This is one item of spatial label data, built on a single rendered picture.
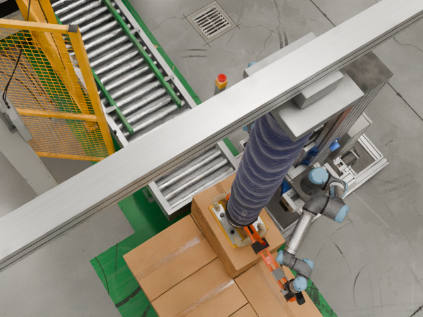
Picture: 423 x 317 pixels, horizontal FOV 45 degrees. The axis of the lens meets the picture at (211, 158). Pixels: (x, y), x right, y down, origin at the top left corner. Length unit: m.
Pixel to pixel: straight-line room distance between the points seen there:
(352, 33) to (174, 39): 3.70
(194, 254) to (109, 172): 2.54
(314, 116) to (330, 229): 3.03
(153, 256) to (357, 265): 1.84
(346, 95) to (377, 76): 1.14
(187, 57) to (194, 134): 3.74
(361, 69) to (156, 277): 2.08
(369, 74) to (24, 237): 2.08
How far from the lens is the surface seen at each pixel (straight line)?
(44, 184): 4.04
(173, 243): 3.90
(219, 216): 3.52
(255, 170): 2.31
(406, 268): 4.86
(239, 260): 3.50
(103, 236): 4.51
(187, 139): 1.43
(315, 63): 1.61
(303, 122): 1.70
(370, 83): 2.89
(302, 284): 3.05
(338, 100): 1.77
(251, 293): 3.89
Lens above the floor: 4.37
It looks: 69 degrees down
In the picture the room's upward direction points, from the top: 11 degrees clockwise
